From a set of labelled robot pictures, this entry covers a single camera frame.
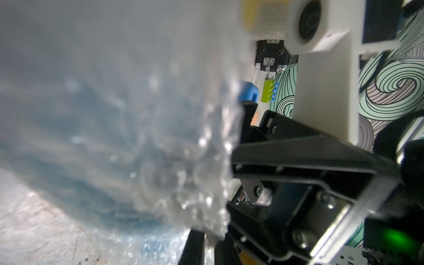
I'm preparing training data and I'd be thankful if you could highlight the green toy brick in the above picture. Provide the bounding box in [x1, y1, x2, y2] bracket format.
[261, 79, 276, 103]

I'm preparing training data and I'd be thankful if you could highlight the blue toy brick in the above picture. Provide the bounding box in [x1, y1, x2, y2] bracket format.
[271, 82, 279, 102]

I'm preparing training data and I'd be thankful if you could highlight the blue tape dispenser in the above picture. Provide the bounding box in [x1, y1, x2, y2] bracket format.
[238, 81, 259, 103]

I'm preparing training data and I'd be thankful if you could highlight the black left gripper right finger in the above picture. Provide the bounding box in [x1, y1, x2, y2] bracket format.
[214, 234, 242, 265]

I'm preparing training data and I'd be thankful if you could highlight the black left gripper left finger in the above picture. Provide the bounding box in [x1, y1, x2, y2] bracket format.
[178, 230, 205, 265]

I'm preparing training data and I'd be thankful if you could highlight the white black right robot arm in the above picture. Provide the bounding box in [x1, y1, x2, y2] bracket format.
[225, 100, 424, 265]

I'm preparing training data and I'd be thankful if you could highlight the black hard case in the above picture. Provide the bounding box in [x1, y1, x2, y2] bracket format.
[255, 39, 294, 73]

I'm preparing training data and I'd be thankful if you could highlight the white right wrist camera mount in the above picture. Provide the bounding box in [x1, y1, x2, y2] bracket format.
[284, 1, 403, 144]

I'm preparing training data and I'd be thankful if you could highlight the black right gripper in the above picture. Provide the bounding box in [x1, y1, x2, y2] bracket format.
[227, 100, 401, 265]

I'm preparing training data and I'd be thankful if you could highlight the blue plastic wine glass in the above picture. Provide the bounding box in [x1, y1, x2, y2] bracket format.
[1, 76, 192, 265]

